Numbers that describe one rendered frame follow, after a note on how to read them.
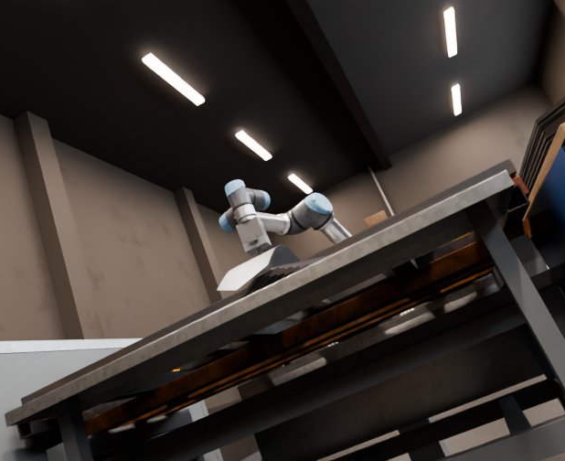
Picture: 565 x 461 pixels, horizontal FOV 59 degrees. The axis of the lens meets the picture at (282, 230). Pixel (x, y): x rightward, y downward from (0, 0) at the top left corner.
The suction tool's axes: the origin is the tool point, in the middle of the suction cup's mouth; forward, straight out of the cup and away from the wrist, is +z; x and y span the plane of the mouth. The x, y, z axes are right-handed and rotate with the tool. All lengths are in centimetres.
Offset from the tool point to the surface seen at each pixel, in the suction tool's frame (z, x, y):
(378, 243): 27, -73, 37
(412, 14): -363, 463, 226
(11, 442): 27, -31, -85
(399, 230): 27, -74, 41
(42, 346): -3, -12, -83
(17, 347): -3, -22, -84
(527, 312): 49, -64, 56
